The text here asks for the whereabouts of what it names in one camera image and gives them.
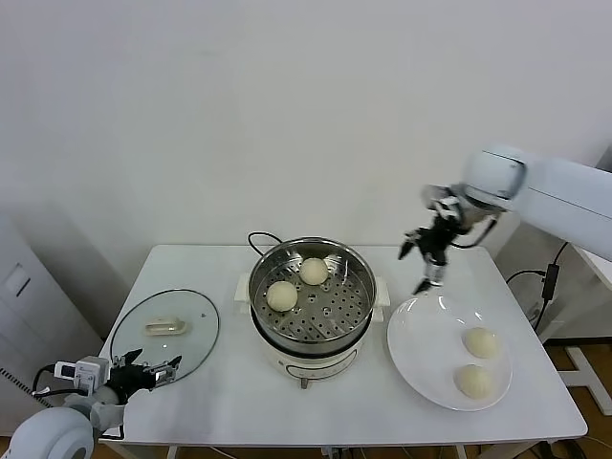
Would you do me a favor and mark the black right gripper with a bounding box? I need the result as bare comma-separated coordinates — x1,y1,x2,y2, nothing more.
398,218,461,295

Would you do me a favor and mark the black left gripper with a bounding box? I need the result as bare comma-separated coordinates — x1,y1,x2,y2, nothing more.
107,348,185,406

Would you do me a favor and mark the glass lid with cream handle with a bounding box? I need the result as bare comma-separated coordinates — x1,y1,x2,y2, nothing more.
109,288,221,387

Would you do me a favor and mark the white steamed baozi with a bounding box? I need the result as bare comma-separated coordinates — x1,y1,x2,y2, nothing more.
298,257,330,287
461,327,502,361
266,280,299,313
452,363,495,399

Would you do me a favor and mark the perforated steel steamer basket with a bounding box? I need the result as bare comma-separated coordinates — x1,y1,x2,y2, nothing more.
235,236,391,358

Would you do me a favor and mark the white round plate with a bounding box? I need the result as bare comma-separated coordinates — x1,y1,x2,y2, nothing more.
385,295,514,412

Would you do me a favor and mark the white cabinet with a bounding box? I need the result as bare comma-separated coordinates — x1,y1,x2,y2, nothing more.
0,209,105,439

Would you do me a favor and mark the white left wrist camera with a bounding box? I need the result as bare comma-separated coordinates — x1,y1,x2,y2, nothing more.
54,356,111,396

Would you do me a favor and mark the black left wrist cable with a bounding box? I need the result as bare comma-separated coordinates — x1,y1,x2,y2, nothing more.
32,363,59,399

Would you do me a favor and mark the black power adapter cable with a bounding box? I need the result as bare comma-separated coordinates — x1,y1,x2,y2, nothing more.
505,241,571,336

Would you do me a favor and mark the black cooker power cord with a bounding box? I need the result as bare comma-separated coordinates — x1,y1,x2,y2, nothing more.
247,231,284,263

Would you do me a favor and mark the white desk foot frame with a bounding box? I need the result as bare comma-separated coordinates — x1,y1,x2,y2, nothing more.
563,344,612,417

